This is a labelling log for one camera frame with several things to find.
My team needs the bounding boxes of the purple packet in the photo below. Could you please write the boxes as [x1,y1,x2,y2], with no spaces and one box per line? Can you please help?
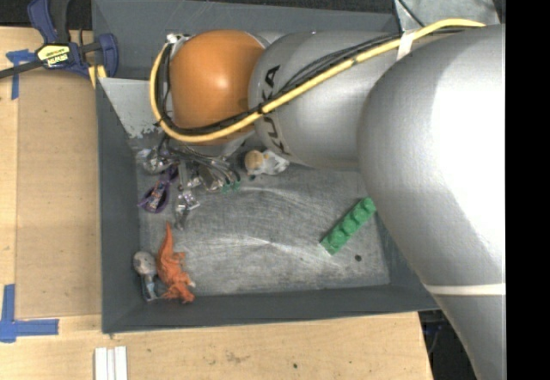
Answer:
[137,166,179,215]

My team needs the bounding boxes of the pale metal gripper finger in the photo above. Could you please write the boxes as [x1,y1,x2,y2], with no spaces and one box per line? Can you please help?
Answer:
[177,160,202,192]
[173,191,202,231]

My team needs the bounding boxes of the pale wood board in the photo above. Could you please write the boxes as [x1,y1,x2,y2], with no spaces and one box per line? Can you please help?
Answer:
[14,28,104,320]

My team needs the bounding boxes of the grey metal bin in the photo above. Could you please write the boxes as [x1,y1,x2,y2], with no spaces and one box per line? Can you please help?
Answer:
[90,0,440,334]

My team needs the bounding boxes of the grey round-headed toy figure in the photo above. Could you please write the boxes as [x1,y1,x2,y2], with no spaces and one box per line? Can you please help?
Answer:
[131,250,161,302]

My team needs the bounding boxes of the green flat block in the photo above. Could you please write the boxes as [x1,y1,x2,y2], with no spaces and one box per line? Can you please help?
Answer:
[320,196,377,255]

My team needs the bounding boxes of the clear crumpled plastic thing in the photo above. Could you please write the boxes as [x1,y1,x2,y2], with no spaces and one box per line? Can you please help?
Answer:
[136,146,174,175]

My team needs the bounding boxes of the white toy figure tan head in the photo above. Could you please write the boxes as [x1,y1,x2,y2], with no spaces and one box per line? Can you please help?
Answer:
[243,149,290,177]

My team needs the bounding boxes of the orange toy dinosaur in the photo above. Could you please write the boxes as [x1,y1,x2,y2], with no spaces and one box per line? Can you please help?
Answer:
[155,222,197,304]

